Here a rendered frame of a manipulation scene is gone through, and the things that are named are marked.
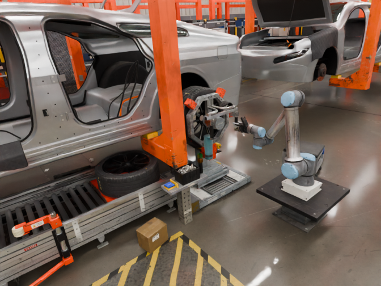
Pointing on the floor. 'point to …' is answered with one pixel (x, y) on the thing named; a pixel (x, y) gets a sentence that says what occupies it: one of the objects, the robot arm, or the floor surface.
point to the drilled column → (184, 206)
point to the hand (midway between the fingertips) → (235, 122)
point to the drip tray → (70, 173)
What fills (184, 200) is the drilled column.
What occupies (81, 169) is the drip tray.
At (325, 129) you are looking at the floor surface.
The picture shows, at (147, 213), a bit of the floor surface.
